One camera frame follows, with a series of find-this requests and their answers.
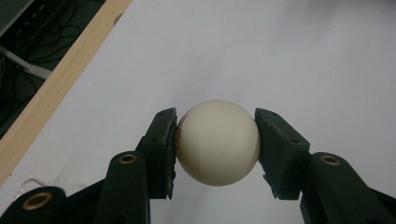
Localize cream white ball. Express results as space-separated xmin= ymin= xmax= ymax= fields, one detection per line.
xmin=175 ymin=99 xmax=262 ymax=188

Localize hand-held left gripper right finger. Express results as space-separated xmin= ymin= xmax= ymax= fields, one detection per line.
xmin=254 ymin=107 xmax=311 ymax=201

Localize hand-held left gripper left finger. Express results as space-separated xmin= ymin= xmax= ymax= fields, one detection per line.
xmin=135 ymin=107 xmax=178 ymax=201

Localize grey panel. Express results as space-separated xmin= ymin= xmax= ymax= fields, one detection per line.
xmin=0 ymin=0 xmax=35 ymax=37

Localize clear plastic storage bin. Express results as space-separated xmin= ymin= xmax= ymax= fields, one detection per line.
xmin=13 ymin=176 xmax=68 ymax=202

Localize black cable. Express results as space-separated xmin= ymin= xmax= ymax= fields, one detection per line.
xmin=0 ymin=0 xmax=106 ymax=138

